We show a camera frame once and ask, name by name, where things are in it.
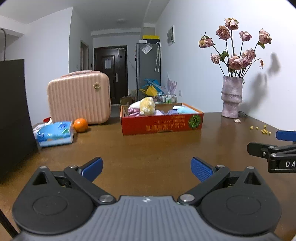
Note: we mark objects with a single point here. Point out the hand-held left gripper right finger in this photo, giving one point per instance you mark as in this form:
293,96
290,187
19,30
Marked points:
201,169

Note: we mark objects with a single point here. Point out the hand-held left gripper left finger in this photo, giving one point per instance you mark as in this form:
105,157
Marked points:
92,167

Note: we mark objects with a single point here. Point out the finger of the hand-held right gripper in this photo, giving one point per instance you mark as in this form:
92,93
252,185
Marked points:
286,135
259,148

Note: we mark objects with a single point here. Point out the orange cardboard box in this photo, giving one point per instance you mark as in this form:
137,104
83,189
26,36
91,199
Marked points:
161,125

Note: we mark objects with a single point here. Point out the light blue fluffy cloth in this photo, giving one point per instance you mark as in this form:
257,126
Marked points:
187,110

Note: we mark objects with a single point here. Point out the purple knitted cloth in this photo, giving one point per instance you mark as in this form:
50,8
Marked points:
172,112

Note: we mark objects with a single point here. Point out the pink satin scrunchie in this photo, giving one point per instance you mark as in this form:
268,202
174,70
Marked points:
133,113

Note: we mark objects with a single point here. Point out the lilac fluffy sock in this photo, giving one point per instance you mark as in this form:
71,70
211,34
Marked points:
160,112

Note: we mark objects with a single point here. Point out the white and yellow plush toy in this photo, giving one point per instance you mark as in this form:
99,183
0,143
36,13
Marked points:
146,105

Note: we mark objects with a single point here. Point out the scattered yellow crumbs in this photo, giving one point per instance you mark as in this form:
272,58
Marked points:
263,131

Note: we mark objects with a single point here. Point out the orange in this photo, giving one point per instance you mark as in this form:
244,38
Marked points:
80,125

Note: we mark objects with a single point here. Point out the blue tissue pack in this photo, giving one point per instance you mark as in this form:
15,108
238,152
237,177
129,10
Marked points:
55,134

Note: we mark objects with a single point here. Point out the pink textured vase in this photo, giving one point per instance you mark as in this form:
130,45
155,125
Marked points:
231,97

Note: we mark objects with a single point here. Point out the red bowl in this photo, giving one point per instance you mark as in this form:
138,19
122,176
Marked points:
47,120

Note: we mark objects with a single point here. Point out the pink ribbed suitcase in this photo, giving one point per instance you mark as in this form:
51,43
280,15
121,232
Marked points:
78,99

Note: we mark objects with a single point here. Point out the brown carton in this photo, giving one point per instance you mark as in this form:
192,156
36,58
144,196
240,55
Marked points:
127,100

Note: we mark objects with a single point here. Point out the purple flower decoration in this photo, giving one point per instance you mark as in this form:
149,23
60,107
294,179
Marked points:
171,85

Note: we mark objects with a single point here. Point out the bunch of dried roses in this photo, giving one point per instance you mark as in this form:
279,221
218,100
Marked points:
234,62

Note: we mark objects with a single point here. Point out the yellow bag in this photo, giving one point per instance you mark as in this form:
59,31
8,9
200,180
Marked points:
150,91

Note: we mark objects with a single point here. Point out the black upright panel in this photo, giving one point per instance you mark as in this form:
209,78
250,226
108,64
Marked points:
13,115

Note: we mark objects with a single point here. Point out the blue folding rack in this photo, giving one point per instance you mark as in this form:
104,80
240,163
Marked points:
152,82

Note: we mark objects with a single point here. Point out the white paper notice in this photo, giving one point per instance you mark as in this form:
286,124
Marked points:
108,64

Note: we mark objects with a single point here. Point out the dark entrance door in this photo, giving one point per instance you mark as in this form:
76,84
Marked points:
120,62

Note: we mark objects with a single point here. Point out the dark side door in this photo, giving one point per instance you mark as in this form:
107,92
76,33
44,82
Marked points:
84,55

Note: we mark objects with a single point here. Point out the grey fridge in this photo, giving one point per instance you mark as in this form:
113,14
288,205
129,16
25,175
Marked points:
146,67

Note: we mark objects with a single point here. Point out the white folded umbrella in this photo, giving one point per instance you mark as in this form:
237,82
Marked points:
158,56

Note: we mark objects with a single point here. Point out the clear plastic bag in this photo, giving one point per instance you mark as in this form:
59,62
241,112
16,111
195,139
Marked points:
146,49

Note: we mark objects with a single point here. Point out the yellow box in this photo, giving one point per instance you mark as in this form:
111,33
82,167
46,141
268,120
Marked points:
150,37

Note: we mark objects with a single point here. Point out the white wall panel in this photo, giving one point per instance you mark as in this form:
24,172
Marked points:
171,34

